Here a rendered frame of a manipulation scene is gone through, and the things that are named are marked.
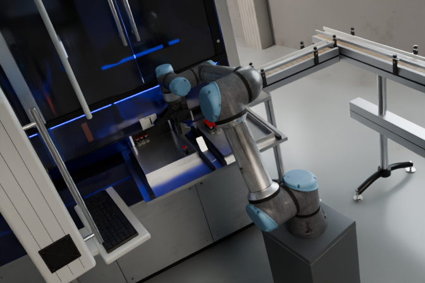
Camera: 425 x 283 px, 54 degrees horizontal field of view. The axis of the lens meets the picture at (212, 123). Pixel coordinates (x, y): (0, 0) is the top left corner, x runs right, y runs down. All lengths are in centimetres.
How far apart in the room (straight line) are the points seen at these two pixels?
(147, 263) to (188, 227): 31
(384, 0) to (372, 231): 226
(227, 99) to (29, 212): 76
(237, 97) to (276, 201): 37
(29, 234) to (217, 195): 119
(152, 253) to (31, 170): 122
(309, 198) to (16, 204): 97
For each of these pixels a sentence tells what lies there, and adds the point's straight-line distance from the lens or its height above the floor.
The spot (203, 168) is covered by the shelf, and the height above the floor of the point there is 88.
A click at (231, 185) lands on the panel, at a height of 43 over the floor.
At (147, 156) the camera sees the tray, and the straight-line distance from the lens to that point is 207.
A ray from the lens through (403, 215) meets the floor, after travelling 280.
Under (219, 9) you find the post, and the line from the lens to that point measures 204.
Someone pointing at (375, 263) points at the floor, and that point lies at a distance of 254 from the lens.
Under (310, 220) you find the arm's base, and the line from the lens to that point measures 155.
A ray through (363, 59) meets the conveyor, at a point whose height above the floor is 91.
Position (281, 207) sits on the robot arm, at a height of 99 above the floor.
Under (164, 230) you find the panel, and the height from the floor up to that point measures 35.
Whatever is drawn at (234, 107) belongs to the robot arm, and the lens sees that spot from 132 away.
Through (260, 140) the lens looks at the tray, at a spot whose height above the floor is 91.
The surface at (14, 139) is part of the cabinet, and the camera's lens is 143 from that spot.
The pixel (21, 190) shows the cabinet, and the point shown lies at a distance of 150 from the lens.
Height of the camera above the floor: 196
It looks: 30 degrees down
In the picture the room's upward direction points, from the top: 15 degrees counter-clockwise
